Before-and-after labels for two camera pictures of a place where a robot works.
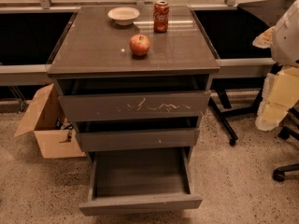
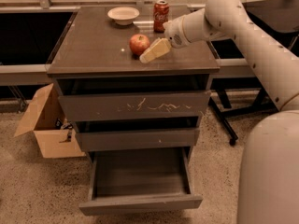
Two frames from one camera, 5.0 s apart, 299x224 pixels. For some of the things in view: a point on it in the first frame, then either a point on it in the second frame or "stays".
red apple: x=139 y=44 stays
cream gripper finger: x=279 y=93 to x=176 y=37
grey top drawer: x=133 y=97 stays
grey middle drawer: x=125 y=134 stays
